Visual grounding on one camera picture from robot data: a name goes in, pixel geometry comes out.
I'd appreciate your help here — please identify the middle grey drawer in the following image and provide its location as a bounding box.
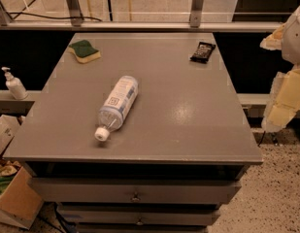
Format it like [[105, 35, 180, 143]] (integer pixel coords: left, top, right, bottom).
[[58, 205, 219, 226]]

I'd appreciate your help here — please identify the metal railing frame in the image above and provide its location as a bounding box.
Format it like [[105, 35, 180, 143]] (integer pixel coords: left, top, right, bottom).
[[0, 0, 300, 34]]

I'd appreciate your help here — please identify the grey drawer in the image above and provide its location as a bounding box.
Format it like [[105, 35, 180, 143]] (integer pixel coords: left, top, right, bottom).
[[28, 178, 241, 205], [58, 205, 219, 226]]

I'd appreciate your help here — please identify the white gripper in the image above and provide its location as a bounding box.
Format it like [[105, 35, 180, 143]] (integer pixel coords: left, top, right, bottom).
[[260, 6, 300, 133]]

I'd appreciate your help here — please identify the top grey drawer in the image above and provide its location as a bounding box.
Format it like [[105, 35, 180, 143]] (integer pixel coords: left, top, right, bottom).
[[28, 178, 241, 205]]

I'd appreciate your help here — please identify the white pump dispenser bottle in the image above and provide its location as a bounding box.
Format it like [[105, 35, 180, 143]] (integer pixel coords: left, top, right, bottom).
[[1, 67, 28, 100]]

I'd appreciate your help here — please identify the grey drawer cabinet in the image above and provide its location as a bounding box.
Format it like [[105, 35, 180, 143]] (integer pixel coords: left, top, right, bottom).
[[5, 33, 262, 233]]

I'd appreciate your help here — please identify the clear blue-labelled plastic bottle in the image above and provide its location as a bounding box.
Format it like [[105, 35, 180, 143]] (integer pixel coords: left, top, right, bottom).
[[94, 76, 139, 142]]

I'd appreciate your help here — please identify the white folded cardboard box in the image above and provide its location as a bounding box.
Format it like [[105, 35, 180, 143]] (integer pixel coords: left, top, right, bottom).
[[0, 115, 20, 155]]

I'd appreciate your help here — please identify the green and yellow sponge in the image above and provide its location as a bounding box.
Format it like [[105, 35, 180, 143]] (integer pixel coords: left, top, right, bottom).
[[68, 40, 101, 64]]

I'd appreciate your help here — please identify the black floor cable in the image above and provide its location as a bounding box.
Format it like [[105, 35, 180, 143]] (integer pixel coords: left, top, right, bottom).
[[7, 11, 104, 22]]

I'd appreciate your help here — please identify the open cardboard box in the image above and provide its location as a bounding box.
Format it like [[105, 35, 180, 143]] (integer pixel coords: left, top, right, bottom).
[[0, 161, 44, 229]]

